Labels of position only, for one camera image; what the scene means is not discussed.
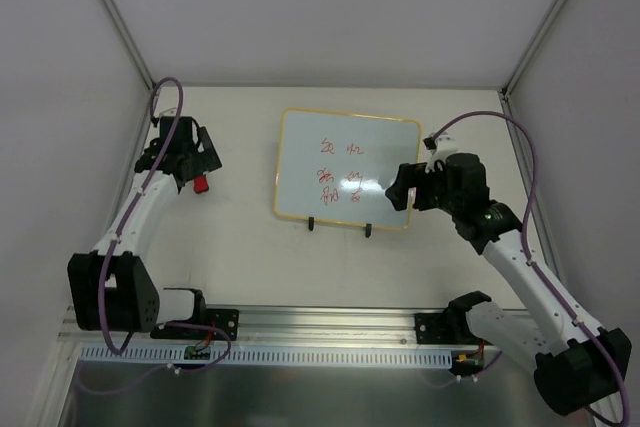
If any red whiteboard eraser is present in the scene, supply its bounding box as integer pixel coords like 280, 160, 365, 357
193, 175, 209, 194

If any yellow framed whiteboard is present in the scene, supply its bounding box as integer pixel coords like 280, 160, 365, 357
273, 108, 421, 231

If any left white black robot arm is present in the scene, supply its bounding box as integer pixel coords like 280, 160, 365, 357
67, 116, 222, 338

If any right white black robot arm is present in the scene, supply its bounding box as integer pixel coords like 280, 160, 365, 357
385, 153, 631, 425

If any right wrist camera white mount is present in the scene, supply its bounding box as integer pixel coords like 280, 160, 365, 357
423, 132, 458, 172

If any right aluminium frame post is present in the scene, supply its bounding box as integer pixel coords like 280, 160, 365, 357
500, 0, 569, 99

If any aluminium frame post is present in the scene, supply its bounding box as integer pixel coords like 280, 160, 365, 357
500, 0, 569, 99
98, 0, 155, 91

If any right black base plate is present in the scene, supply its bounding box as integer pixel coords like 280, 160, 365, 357
413, 311, 480, 345

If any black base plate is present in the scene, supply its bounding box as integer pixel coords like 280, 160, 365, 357
150, 307, 239, 342
413, 311, 480, 345

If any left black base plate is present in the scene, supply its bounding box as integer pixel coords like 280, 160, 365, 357
150, 307, 239, 342

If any aluminium mounting rail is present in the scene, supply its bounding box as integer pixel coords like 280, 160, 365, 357
57, 300, 541, 348

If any left aluminium frame post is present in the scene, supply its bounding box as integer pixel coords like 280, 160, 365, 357
98, 0, 155, 91

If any white slotted cable duct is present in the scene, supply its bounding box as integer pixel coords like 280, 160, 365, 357
79, 343, 453, 370

